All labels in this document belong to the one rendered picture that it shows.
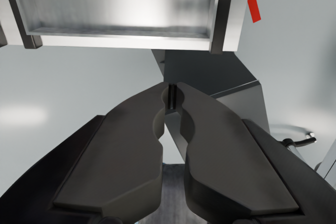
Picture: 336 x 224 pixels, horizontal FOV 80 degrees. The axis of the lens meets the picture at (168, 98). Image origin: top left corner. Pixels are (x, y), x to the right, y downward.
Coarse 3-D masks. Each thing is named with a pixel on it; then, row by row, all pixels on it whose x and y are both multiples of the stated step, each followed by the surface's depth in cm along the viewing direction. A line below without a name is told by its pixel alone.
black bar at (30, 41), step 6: (12, 0) 27; (12, 6) 28; (18, 12) 28; (18, 18) 29; (18, 24) 29; (24, 30) 29; (24, 36) 30; (30, 36) 30; (36, 36) 31; (24, 42) 30; (30, 42) 30; (36, 42) 31; (30, 48) 31; (36, 48) 31
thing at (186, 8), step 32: (32, 0) 29; (64, 0) 29; (96, 0) 29; (128, 0) 29; (160, 0) 29; (192, 0) 29; (32, 32) 28; (64, 32) 28; (96, 32) 29; (128, 32) 30; (160, 32) 30; (192, 32) 31
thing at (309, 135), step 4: (308, 132) 154; (312, 132) 153; (308, 136) 155; (312, 136) 152; (284, 140) 145; (288, 140) 143; (292, 140) 144; (304, 140) 146; (308, 140) 147; (312, 140) 148; (284, 144) 143; (288, 144) 142; (292, 144) 142; (296, 144) 143; (300, 144) 144; (304, 144) 145
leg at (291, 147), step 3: (291, 144) 141; (288, 147) 141; (291, 147) 139; (294, 147) 139; (291, 150) 138; (294, 150) 137; (297, 150) 138; (294, 153) 135; (297, 153) 134; (297, 156) 132; (300, 156) 132; (303, 159) 130; (306, 162) 128
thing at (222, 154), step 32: (192, 96) 10; (192, 128) 8; (224, 128) 8; (192, 160) 6; (224, 160) 6; (256, 160) 6; (192, 192) 6; (224, 192) 5; (256, 192) 5; (288, 192) 6
